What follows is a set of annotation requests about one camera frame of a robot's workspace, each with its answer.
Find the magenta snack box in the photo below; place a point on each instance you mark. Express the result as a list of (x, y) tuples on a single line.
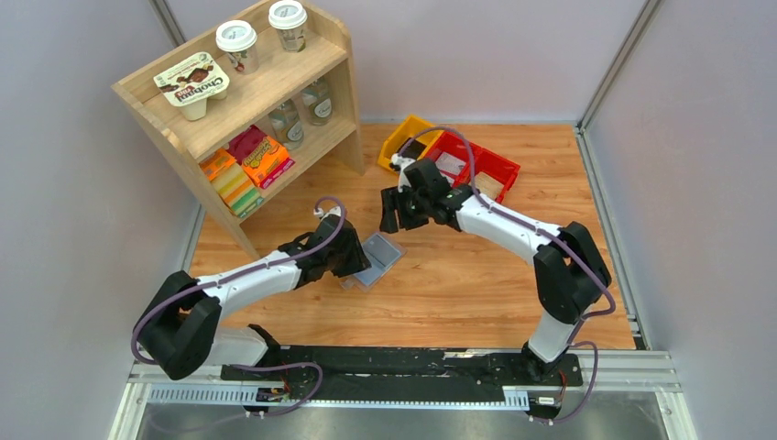
[(240, 146)]

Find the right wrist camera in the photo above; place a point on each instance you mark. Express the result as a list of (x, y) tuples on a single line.
[(400, 164)]

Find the red plastic bin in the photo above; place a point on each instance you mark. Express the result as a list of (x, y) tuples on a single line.
[(447, 142), (504, 170)]

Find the right red plastic bin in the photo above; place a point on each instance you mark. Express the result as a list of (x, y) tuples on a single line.
[(504, 170)]

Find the orange snack box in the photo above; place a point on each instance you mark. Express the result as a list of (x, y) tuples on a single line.
[(266, 162)]

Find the left paper coffee cup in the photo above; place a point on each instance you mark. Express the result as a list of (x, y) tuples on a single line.
[(238, 40)]

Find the beige card holder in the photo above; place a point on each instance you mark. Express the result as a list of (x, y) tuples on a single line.
[(383, 253)]

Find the yellow plastic bin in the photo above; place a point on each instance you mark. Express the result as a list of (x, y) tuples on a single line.
[(410, 127)]

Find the white cards in bin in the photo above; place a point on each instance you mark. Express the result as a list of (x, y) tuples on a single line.
[(449, 165)]

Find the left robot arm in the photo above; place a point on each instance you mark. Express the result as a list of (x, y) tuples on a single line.
[(180, 331)]

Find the tan cards in bin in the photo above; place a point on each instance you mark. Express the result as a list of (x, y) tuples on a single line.
[(488, 185)]

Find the right paper coffee cup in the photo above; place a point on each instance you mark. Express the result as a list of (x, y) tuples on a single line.
[(288, 18)]

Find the black cards in bin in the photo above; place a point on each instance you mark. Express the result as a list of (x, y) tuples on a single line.
[(414, 150)]

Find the wooden shelf unit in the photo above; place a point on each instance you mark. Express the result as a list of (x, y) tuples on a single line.
[(281, 76)]

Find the colourful sponge stack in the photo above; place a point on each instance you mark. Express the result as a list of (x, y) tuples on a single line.
[(228, 178)]

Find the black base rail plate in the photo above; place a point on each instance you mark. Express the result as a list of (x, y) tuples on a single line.
[(391, 374)]

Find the left glass jar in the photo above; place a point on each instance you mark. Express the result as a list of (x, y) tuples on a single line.
[(287, 125)]

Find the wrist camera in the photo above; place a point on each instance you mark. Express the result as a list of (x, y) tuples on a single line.
[(321, 213), (400, 164)]

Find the glass jar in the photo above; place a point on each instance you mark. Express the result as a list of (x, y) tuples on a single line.
[(287, 125), (317, 101)]

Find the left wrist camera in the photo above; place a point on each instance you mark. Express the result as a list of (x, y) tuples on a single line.
[(321, 213)]

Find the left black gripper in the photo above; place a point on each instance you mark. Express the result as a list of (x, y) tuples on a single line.
[(358, 260)]

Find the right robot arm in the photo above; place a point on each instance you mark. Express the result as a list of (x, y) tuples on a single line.
[(570, 272)]

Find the paper coffee cup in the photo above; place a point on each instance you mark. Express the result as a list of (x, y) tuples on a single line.
[(238, 40), (288, 18)]

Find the right glass jar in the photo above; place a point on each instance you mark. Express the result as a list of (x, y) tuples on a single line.
[(317, 101)]

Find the middle red plastic bin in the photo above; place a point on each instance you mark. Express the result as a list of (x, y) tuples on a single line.
[(447, 142)]

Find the Chobani yogurt cup pack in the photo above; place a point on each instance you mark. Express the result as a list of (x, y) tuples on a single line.
[(191, 83)]

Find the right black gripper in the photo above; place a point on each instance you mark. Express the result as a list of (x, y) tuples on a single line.
[(391, 201)]

